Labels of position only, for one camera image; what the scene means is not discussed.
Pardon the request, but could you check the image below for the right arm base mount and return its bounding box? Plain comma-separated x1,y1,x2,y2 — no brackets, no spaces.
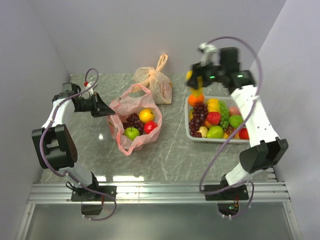
205,185,250,217

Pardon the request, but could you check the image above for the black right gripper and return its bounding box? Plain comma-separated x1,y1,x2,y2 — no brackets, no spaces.
185,57,226,91

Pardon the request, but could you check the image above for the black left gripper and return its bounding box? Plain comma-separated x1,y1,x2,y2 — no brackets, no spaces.
75,92,115,118

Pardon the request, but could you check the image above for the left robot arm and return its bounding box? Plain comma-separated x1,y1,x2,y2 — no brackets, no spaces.
31,82,115,201

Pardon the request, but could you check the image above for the pink fake peach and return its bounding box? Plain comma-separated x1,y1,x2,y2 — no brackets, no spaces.
229,106,241,116

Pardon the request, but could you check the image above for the green fake guava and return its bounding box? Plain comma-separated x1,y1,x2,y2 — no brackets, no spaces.
229,115,244,129

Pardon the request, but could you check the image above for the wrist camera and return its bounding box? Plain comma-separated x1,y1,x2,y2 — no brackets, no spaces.
198,42,219,67
84,81,98,95

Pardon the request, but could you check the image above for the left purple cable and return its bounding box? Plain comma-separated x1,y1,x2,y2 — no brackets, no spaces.
39,68,118,222

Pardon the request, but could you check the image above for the pink plastic bag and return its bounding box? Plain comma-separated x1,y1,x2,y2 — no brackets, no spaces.
106,83,162,156

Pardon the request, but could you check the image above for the yellow fake banana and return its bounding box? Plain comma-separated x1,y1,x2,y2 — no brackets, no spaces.
206,98,220,113

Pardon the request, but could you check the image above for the dark red grape bunch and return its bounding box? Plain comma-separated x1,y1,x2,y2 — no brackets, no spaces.
188,102,209,138

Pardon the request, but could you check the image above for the red yellow fake pear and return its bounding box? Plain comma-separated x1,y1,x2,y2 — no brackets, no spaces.
239,128,250,140

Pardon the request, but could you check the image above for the purple grape bunch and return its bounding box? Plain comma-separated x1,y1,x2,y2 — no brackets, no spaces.
122,113,145,135

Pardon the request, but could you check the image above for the green grape bunch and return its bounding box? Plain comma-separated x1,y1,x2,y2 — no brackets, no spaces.
218,100,230,129

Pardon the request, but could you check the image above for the red fake strawberry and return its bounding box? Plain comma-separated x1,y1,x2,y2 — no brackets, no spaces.
206,112,221,126

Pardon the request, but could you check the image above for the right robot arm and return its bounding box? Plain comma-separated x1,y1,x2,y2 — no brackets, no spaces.
186,43,289,200

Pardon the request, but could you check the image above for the white plastic fruit basket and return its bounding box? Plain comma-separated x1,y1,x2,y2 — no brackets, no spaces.
185,94,243,143

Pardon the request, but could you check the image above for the orange fake orange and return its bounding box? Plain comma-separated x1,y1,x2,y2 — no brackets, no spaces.
187,94,205,107

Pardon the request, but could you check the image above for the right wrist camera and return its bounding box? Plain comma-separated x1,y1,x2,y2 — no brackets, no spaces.
198,42,219,67

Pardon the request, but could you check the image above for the tied beige plastic bag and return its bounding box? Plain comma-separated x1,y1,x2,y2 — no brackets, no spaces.
133,54,173,105

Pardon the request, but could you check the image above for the red fake apple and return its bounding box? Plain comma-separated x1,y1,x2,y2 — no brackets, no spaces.
143,121,158,134

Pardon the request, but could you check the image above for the yellow fake lemon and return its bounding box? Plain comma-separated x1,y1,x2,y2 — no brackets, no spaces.
138,108,155,124

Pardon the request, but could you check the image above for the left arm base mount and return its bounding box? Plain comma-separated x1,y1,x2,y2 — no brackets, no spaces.
66,182,113,216

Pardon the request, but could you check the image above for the yellow fake mango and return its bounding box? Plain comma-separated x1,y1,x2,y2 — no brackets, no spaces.
185,70,203,97

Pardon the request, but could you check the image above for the green fake apple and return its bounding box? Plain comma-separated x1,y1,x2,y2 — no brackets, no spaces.
206,125,225,139
123,127,140,141

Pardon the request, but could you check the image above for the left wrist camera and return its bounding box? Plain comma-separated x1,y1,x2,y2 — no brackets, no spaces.
84,81,98,95

